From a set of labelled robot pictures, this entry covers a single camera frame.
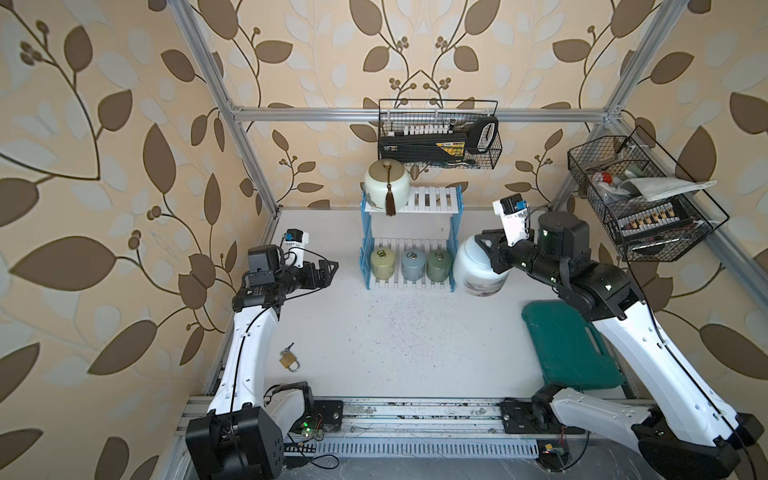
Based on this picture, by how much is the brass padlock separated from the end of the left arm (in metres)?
0.28

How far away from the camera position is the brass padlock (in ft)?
2.76

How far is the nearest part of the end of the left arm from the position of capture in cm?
68
